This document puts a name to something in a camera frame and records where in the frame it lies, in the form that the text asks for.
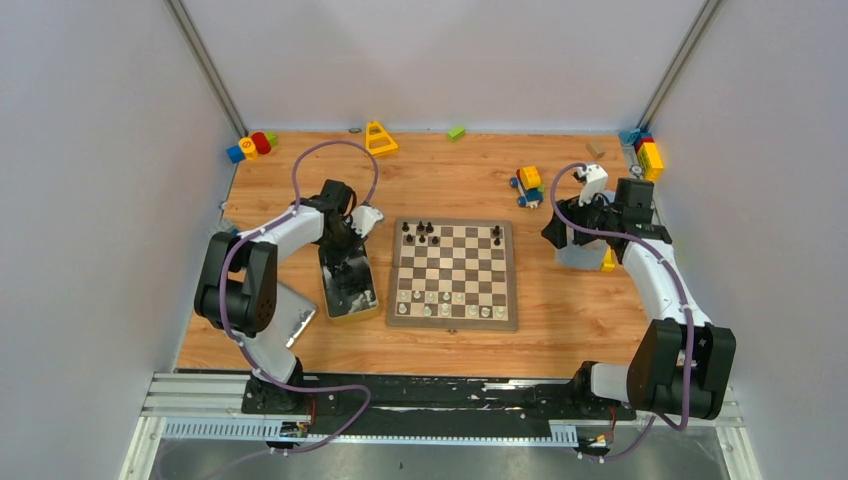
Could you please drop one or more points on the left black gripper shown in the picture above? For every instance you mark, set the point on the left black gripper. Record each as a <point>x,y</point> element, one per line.
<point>344,266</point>

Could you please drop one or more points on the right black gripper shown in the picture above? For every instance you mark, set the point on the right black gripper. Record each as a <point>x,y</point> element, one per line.
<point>572,212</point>

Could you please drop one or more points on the wooden chess board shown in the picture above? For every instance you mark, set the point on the wooden chess board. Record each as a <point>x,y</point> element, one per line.
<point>453,274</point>

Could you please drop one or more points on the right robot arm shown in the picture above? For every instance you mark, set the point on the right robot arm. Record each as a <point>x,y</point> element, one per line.
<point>683,363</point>

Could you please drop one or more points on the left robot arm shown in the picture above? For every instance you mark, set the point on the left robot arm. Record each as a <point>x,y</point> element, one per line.
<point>237,289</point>

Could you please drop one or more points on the gold metal tin box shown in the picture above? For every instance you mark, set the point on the gold metal tin box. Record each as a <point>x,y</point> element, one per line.
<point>349,287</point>

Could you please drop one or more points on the toy car of bricks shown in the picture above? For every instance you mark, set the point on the toy car of bricks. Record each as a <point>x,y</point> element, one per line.
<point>528,183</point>

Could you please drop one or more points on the brown wooden block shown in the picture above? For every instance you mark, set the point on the brown wooden block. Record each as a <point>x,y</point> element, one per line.
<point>595,150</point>

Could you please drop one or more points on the silver tin lid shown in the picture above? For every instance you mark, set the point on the silver tin lid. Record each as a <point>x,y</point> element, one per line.
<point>293,313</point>

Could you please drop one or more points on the yellow triangle toy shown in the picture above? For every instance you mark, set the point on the yellow triangle toy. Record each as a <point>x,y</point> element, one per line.
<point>378,141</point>

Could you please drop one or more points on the stacked colourful bricks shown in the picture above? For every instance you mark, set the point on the stacked colourful bricks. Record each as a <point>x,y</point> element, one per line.
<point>647,164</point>

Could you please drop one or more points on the colourful round blocks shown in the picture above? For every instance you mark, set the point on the colourful round blocks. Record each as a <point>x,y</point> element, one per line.
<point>252,147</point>

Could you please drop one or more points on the green block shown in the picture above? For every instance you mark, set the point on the green block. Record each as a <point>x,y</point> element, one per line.
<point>456,133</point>

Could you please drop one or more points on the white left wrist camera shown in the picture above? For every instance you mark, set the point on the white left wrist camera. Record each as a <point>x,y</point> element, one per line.
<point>365,218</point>

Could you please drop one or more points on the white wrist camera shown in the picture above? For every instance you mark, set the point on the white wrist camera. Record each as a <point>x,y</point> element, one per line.
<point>593,179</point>
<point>365,218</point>

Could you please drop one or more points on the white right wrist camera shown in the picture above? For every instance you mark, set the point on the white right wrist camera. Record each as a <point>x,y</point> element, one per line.
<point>593,179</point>

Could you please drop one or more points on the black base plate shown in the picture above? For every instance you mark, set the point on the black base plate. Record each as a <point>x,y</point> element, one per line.
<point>402,405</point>

